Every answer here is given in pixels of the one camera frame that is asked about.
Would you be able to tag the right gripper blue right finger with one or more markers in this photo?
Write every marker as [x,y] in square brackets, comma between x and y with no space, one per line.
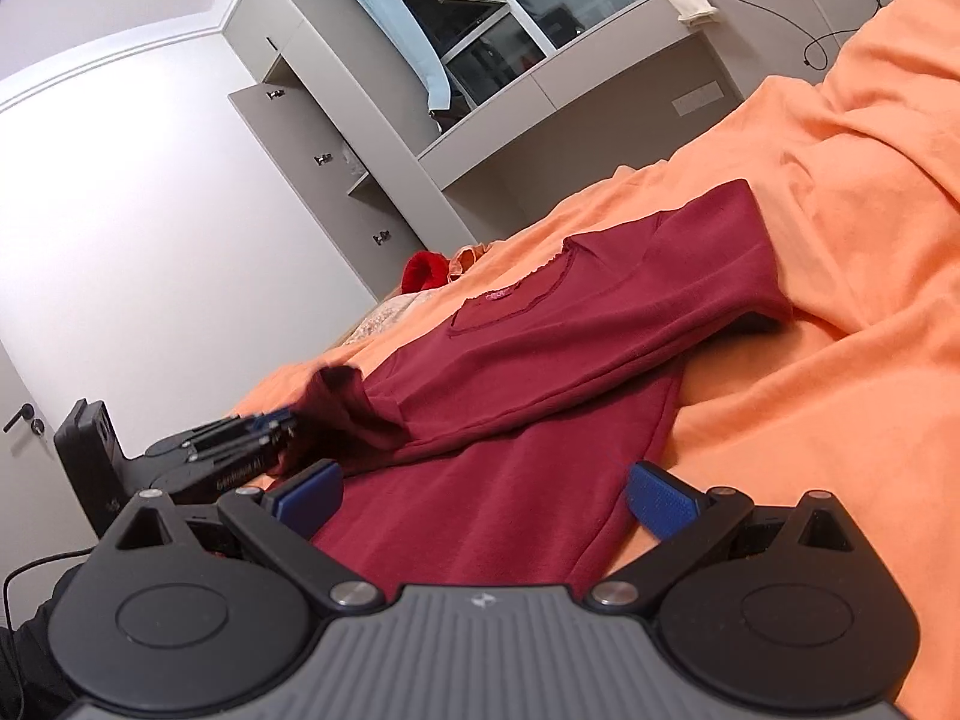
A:
[693,529]

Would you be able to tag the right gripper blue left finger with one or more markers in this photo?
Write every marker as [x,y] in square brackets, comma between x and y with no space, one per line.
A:
[276,527]

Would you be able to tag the dark red shirt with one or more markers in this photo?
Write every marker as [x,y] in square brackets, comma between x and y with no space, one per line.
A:
[494,450]

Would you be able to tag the orange bed sheet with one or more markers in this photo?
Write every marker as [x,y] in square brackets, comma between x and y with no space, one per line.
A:
[856,179]

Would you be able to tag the floral pink pillow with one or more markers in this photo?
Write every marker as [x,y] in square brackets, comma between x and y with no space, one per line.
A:
[384,316]

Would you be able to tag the grey wardrobe door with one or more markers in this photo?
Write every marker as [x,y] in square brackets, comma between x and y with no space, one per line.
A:
[311,154]

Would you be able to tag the red cloth item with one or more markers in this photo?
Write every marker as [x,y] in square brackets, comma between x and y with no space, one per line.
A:
[424,270]

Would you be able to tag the grey built-in cabinet unit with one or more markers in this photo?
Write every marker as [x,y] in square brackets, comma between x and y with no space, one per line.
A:
[481,173]

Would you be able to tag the light blue left curtain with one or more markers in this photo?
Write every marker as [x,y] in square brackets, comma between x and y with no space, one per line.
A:
[395,19]

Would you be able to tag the black door handle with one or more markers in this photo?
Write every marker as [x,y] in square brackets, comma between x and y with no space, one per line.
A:
[27,414]

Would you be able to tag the wall socket plate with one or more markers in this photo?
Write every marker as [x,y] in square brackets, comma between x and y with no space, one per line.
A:
[698,98]

